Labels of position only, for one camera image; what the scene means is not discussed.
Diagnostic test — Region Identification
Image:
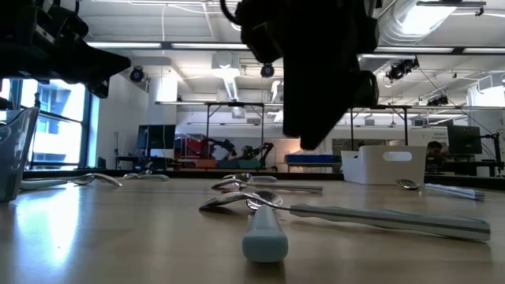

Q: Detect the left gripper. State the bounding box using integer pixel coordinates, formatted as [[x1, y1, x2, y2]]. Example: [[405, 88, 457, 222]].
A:
[[0, 0, 132, 83]]

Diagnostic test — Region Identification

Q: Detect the bright window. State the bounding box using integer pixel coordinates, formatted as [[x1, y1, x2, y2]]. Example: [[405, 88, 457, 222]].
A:
[[0, 77, 92, 171]]

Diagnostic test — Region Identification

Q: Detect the striped handled metal spoon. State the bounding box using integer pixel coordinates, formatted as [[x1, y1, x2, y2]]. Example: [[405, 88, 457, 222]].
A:
[[211, 179, 324, 196], [199, 190, 492, 242], [394, 178, 486, 201]]

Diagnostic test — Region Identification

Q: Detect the black ceiling camera rig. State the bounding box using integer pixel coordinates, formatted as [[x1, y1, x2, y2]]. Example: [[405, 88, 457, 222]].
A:
[[385, 58, 420, 82]]

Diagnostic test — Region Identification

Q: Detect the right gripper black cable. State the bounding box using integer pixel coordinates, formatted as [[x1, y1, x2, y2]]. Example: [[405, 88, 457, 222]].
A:
[[219, 0, 244, 27]]

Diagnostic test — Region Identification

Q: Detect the orange storage bin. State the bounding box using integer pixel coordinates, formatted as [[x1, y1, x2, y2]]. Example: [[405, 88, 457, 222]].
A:
[[194, 158, 218, 170]]

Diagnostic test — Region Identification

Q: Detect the black aluminium table frame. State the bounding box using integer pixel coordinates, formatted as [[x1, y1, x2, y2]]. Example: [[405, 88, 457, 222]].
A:
[[22, 168, 505, 191]]

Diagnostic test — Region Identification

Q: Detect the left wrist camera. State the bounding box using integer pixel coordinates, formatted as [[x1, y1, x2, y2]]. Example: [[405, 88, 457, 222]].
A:
[[84, 77, 110, 99]]

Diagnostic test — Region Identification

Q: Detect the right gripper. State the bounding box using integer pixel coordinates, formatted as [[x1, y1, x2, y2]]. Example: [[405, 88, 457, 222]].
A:
[[235, 0, 383, 151]]

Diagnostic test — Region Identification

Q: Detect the red cabinet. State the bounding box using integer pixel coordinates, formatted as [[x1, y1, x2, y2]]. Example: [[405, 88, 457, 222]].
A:
[[175, 133, 207, 159]]

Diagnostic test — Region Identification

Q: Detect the teal storage bin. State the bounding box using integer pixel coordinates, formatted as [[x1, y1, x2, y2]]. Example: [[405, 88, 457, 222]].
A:
[[217, 158, 262, 170]]

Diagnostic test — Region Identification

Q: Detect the black monitor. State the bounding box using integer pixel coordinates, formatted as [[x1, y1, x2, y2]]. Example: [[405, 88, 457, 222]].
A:
[[137, 124, 177, 151]]

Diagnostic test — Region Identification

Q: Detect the long ceiling light strip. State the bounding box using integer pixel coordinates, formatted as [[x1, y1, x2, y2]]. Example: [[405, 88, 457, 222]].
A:
[[373, 46, 505, 55], [85, 41, 250, 50]]

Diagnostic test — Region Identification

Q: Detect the person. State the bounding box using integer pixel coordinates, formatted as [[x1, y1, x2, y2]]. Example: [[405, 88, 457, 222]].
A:
[[425, 140, 450, 161]]

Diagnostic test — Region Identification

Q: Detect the blue bench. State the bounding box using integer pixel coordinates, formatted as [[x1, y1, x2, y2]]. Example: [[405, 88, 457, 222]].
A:
[[284, 153, 342, 174]]

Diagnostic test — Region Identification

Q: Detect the black metal stand frame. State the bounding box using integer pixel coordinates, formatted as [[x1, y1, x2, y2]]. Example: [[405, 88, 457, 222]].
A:
[[350, 104, 410, 148], [204, 101, 265, 159]]

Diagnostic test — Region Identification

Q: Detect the smoky grey plastic bin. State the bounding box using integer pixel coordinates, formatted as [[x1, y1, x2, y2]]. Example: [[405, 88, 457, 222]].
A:
[[0, 106, 40, 203]]

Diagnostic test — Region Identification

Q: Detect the black monitor on arm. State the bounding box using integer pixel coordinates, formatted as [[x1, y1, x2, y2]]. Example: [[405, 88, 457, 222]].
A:
[[447, 125, 484, 155]]

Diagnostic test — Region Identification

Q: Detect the white plastic bin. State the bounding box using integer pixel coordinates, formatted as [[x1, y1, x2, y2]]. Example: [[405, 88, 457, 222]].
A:
[[341, 145, 428, 186]]

